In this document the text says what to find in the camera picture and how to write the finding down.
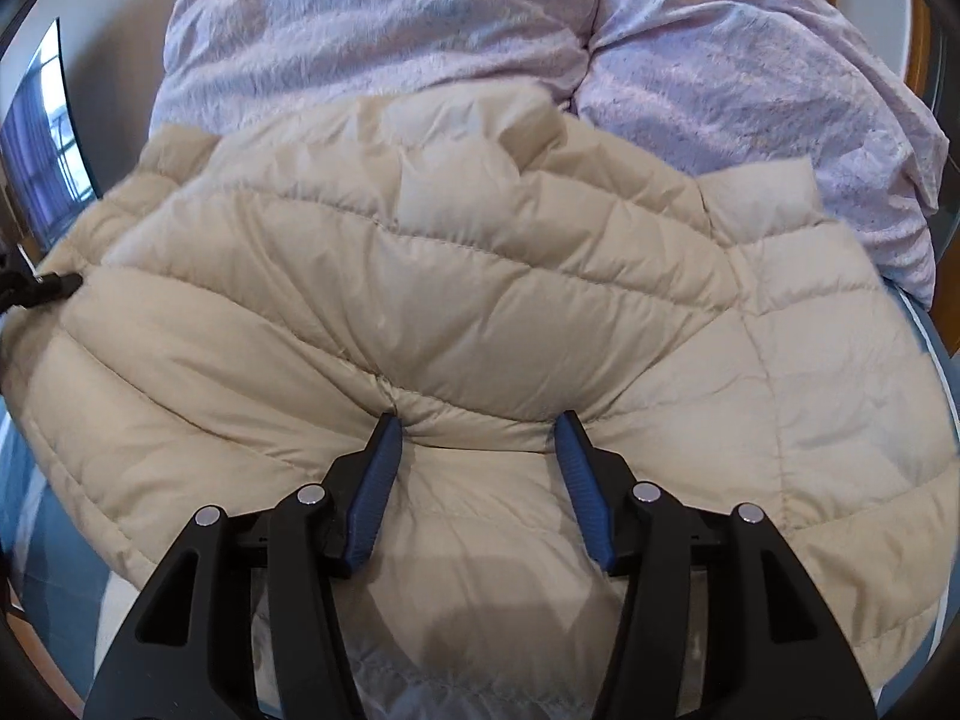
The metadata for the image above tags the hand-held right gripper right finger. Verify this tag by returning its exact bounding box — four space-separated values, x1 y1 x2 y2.
553 411 878 720

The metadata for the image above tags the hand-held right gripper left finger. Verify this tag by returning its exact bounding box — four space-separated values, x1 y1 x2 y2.
82 411 406 720

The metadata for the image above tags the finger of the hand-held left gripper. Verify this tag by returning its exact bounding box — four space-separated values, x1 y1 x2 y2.
0 247 83 316

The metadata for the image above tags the beige puffer jacket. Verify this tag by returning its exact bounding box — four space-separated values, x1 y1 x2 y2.
0 82 960 720

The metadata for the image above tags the flat screen television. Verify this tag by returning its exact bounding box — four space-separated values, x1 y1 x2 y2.
0 15 102 241

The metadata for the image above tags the blue white striped bed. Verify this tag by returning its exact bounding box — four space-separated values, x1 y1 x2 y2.
0 289 960 691

